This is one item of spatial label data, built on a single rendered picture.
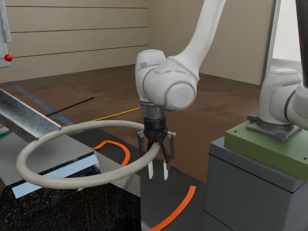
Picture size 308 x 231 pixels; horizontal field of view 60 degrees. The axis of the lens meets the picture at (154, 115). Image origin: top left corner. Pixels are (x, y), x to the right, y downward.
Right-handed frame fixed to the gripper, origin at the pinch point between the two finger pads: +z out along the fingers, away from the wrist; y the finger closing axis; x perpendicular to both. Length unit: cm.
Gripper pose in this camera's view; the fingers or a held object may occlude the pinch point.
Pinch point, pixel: (158, 169)
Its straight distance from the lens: 96.8
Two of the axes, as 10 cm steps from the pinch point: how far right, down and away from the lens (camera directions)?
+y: -9.7, -0.1, 2.3
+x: -2.2, 3.3, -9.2
